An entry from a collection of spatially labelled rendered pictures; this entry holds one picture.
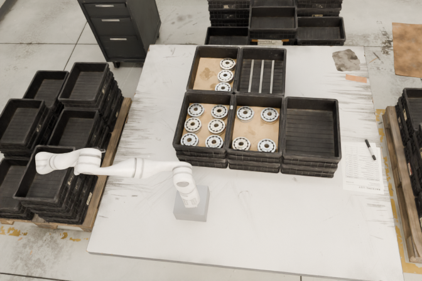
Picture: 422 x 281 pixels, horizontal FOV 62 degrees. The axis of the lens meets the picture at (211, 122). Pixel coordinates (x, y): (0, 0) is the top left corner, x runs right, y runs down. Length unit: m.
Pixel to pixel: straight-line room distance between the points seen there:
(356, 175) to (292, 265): 0.63
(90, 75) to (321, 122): 1.91
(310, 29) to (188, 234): 2.16
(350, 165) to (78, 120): 2.05
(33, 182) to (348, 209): 2.01
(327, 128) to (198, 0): 2.74
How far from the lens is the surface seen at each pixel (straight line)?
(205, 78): 2.37
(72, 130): 2.99
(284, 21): 3.29
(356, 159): 2.22
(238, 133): 2.08
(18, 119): 3.14
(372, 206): 2.12
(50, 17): 4.89
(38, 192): 2.68
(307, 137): 2.09
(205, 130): 2.11
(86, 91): 3.03
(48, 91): 3.37
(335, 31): 3.41
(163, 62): 2.72
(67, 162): 1.72
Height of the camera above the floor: 2.57
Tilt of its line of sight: 55 degrees down
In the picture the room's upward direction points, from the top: 10 degrees counter-clockwise
